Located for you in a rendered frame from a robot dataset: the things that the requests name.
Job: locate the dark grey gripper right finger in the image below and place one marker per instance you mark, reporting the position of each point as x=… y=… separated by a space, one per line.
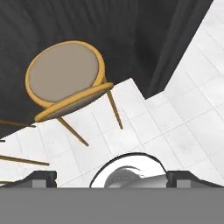
x=181 y=178

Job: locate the dark grey counter island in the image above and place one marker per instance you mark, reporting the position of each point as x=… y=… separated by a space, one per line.
x=122 y=38

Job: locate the white round black-rimmed object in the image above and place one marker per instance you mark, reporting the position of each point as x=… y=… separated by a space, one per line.
x=128 y=172

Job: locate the gold chair with beige cushion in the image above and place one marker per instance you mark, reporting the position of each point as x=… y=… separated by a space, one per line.
x=64 y=78

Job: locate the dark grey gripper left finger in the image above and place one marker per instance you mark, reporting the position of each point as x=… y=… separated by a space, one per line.
x=40 y=178

